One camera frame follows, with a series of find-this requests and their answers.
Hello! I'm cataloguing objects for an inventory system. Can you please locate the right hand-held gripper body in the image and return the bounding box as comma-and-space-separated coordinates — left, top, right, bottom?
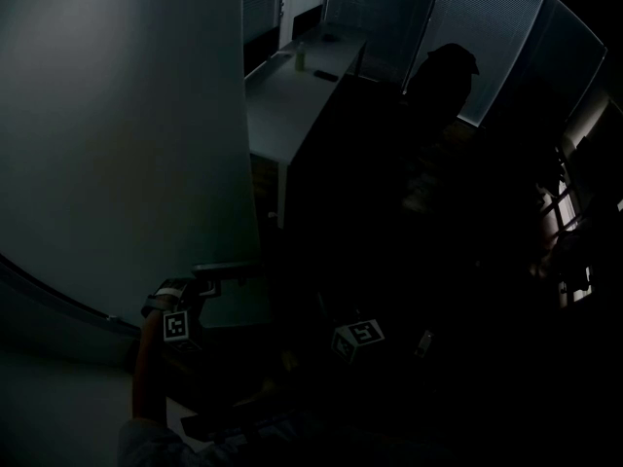
330, 316, 386, 365

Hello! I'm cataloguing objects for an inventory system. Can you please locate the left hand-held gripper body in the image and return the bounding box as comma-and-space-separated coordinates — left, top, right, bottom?
140, 276, 223, 355

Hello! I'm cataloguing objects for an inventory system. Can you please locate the black door handle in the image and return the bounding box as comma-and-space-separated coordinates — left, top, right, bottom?
191, 261, 265, 285

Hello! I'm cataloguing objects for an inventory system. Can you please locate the white door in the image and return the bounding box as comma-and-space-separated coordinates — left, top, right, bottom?
0, 0, 275, 331

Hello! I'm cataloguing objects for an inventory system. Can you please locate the person's left forearm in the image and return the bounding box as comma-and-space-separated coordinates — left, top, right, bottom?
131, 308, 169, 423

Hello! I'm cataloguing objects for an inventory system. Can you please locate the person's grey shirt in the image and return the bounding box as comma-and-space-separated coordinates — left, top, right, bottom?
115, 412, 442, 467

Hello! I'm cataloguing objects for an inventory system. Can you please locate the bright gridded window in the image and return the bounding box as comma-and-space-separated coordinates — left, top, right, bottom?
533, 176, 623, 311

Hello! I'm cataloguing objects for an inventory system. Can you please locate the white table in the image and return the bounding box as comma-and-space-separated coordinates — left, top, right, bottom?
242, 20, 370, 232

